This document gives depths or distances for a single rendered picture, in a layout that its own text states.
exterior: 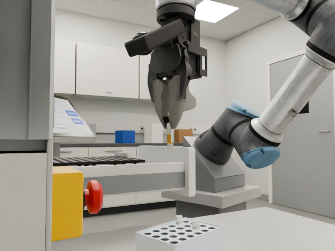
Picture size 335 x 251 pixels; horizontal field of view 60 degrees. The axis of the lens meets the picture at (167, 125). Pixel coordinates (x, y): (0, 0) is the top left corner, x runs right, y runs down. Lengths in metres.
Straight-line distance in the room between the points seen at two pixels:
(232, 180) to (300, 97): 0.42
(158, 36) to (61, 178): 0.27
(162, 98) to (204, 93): 4.75
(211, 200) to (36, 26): 0.87
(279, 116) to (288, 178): 3.59
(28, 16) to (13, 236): 0.15
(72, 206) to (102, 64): 3.90
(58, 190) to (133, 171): 0.30
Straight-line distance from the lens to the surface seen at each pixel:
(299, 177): 4.37
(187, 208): 1.14
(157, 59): 0.53
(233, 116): 1.04
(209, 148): 1.09
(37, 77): 0.22
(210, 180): 1.06
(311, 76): 0.89
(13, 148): 0.23
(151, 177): 0.62
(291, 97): 0.90
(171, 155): 0.71
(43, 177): 0.22
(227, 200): 1.02
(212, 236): 0.51
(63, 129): 1.54
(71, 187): 0.33
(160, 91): 0.52
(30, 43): 0.23
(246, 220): 0.72
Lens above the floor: 0.94
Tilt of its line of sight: 3 degrees up
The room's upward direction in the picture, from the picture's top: straight up
